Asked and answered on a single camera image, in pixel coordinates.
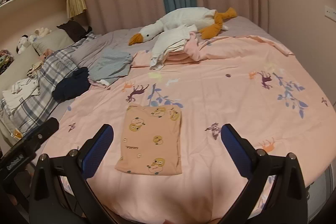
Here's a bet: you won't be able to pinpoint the orange duck print shirt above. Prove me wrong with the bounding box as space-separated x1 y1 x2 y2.
115 104 182 176

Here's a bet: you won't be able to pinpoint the folded white and pink clothes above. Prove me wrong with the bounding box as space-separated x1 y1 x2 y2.
150 24 201 70

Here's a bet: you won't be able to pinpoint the plaid blanket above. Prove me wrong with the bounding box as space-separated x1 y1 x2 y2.
1 32 99 136

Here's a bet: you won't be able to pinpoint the white patterned garment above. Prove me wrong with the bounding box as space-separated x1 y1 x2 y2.
2 78 40 113

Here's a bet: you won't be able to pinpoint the dark navy garment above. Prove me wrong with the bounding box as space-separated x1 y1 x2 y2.
52 67 91 102

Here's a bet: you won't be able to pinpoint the pink printed duvet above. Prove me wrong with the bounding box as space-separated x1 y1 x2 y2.
43 36 335 223

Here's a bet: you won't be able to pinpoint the beige pillow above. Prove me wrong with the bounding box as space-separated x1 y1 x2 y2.
1 29 74 92

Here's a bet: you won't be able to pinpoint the grey garment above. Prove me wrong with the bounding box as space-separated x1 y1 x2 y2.
89 48 133 86

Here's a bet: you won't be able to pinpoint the small plush toys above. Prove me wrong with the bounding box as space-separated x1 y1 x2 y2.
16 27 52 55

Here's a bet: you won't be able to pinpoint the dark brown cushion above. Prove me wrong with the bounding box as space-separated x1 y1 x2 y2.
57 20 92 43

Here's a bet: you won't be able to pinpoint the white goose plush toy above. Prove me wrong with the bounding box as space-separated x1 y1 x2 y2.
128 7 238 46

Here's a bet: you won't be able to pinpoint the yellow hanging fabric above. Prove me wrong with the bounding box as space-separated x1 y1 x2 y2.
66 0 87 18

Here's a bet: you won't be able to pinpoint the white power strip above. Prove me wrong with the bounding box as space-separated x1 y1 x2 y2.
325 6 336 22

